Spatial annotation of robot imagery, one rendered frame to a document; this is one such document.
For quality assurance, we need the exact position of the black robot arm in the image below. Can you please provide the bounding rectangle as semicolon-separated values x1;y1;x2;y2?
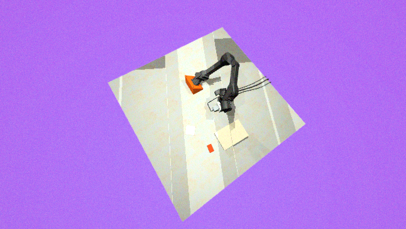
191;52;239;111

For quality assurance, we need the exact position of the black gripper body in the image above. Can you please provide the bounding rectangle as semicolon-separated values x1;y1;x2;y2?
214;89;221;103

